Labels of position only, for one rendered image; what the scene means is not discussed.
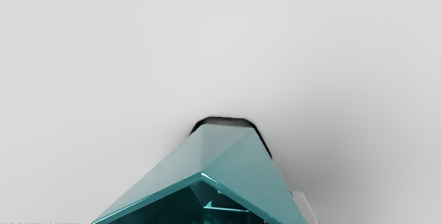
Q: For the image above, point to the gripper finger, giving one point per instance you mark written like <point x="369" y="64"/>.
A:
<point x="306" y="205"/>

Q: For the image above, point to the teal faceted mug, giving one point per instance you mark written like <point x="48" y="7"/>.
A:
<point x="220" y="155"/>

